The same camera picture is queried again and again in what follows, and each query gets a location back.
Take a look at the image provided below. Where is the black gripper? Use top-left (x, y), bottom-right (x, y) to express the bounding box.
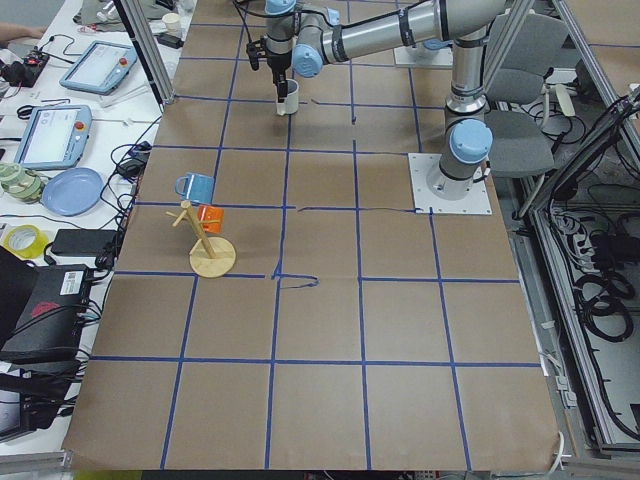
top-left (266, 50), bottom-right (292, 98)

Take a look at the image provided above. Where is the white mug grey inside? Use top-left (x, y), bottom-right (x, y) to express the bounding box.
top-left (276, 79), bottom-right (299, 116)

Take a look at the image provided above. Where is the paper cup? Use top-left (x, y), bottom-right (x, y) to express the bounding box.
top-left (162, 12), bottom-right (182, 37)

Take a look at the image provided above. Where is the blue mug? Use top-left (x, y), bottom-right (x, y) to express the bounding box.
top-left (174, 172), bottom-right (215, 204)

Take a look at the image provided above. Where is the orange mug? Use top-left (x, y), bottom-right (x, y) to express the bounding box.
top-left (197, 205), bottom-right (224, 234)

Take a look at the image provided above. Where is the upper teach pendant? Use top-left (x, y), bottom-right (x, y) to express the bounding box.
top-left (59, 41), bottom-right (138, 95)

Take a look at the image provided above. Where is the teach pendant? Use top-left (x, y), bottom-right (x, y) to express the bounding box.
top-left (14, 105), bottom-right (93, 171)
top-left (59, 41), bottom-right (138, 95)

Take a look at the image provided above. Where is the wooden mug tree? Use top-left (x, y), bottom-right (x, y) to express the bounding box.
top-left (167, 200), bottom-right (236, 278)

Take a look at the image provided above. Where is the lower teach pendant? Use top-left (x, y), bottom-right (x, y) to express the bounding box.
top-left (14, 105), bottom-right (93, 171)

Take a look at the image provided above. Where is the light blue plate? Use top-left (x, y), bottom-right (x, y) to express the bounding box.
top-left (41, 167), bottom-right (104, 216)

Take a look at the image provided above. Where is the grey office chair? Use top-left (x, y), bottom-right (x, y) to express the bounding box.
top-left (485, 13), bottom-right (568, 178)

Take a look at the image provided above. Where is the black power adapter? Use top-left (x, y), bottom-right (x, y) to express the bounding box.
top-left (50, 229), bottom-right (116, 256)

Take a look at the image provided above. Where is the green tape rolls stack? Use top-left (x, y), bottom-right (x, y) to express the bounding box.
top-left (1, 163), bottom-right (46, 203)

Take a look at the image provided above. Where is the yellow tape roll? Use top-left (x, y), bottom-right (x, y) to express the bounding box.
top-left (3, 225), bottom-right (49, 260)

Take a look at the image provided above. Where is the black computer box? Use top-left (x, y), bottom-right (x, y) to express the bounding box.
top-left (1, 260), bottom-right (101, 365)

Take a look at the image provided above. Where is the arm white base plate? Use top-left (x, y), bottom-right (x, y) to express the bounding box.
top-left (408, 153), bottom-right (492, 215)
top-left (394, 46), bottom-right (453, 70)

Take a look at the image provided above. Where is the aluminium frame post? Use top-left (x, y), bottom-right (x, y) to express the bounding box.
top-left (114, 0), bottom-right (175, 106)

